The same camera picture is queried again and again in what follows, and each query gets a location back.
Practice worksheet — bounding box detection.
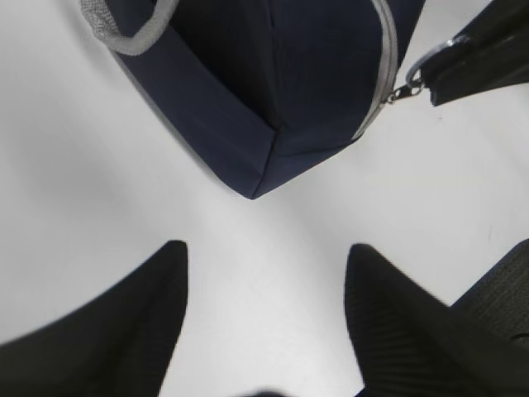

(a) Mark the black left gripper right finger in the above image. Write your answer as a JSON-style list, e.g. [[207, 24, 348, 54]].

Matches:
[[344, 242, 528, 396]]

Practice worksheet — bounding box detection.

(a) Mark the navy blue lunch bag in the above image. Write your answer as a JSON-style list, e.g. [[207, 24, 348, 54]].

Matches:
[[80, 0, 424, 199]]

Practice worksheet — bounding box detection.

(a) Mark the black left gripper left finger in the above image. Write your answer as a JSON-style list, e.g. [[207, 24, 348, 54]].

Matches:
[[1, 241, 188, 396]]

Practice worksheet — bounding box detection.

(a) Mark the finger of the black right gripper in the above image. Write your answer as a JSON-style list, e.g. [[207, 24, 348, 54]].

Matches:
[[427, 45, 528, 106], [421, 1, 528, 88]]

